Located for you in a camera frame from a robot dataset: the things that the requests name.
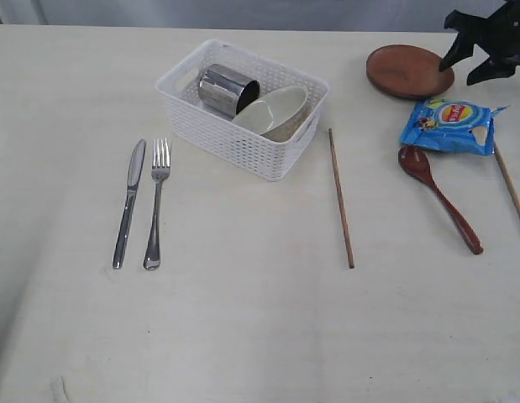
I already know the speckled ceramic bowl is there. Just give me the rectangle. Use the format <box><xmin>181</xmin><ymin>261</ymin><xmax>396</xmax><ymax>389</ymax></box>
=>
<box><xmin>232</xmin><ymin>86</ymin><xmax>308</xmax><ymax>143</ymax></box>

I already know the white perforated plastic basket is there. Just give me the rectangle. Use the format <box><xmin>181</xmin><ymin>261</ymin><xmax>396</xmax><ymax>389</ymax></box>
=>
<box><xmin>155</xmin><ymin>39</ymin><xmax>330</xmax><ymax>181</ymax></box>

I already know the stainless steel cup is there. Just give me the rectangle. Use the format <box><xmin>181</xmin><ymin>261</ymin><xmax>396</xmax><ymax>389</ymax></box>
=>
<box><xmin>198</xmin><ymin>64</ymin><xmax>260</xmax><ymax>118</ymax></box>

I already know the wooden chopstick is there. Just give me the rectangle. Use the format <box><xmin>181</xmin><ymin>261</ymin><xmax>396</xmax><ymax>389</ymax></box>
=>
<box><xmin>494</xmin><ymin>142</ymin><xmax>520</xmax><ymax>221</ymax></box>
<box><xmin>328</xmin><ymin>128</ymin><xmax>355</xmax><ymax>269</ymax></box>

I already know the silver metal fork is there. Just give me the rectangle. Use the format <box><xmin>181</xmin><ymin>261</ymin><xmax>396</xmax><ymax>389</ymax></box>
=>
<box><xmin>143</xmin><ymin>138</ymin><xmax>171</xmax><ymax>270</ymax></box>

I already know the silver table knife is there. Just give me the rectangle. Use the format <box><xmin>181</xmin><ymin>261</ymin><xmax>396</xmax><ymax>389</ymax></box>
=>
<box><xmin>113</xmin><ymin>139</ymin><xmax>146</xmax><ymax>269</ymax></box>

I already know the brown wooden plate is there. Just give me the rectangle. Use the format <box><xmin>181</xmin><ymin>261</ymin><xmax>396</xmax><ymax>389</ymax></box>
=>
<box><xmin>365</xmin><ymin>44</ymin><xmax>454</xmax><ymax>100</ymax></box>

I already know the dark red wooden spoon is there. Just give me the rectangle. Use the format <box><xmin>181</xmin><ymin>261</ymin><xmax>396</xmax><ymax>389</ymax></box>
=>
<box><xmin>397</xmin><ymin>145</ymin><xmax>484</xmax><ymax>255</ymax></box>

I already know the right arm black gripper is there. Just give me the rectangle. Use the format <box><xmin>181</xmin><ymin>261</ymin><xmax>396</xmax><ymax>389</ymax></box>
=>
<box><xmin>439</xmin><ymin>0</ymin><xmax>520</xmax><ymax>86</ymax></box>

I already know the blue chips bag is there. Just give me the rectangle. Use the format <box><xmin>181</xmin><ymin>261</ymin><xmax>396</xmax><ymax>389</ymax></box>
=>
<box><xmin>399</xmin><ymin>98</ymin><xmax>505</xmax><ymax>156</ymax></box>

